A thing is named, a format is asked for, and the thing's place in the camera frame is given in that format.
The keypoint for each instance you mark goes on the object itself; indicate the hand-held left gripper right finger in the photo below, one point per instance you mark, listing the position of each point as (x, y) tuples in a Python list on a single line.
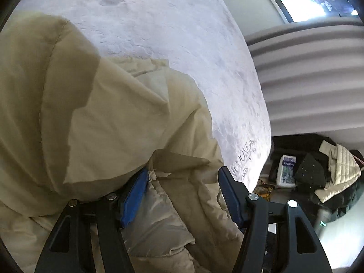
[(229, 196)]

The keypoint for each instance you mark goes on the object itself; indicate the white and blue box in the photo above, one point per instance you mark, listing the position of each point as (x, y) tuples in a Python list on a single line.
[(285, 170)]

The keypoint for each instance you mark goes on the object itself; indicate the yellow patterned object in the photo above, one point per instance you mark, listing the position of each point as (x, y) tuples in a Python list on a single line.
[(264, 190)]

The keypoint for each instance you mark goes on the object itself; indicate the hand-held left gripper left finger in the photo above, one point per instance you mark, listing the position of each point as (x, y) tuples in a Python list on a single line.
[(133, 202)]

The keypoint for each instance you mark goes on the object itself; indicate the white quilted jacket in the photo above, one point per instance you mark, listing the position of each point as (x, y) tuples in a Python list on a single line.
[(341, 162)]

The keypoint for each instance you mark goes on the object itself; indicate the dark clothing pile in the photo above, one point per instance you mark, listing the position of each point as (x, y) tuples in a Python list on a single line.
[(347, 202)]

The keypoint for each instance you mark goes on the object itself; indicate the dark framed screen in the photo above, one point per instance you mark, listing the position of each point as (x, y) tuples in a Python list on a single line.
[(312, 0)]

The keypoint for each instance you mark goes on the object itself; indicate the beige puffer jacket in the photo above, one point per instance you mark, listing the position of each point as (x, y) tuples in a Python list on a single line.
[(113, 105)]

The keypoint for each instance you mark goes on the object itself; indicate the white ribbed panel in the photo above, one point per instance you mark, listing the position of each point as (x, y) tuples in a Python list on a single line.
[(307, 76)]

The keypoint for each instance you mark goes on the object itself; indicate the black dotted bag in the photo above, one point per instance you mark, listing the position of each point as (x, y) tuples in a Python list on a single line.
[(310, 170)]

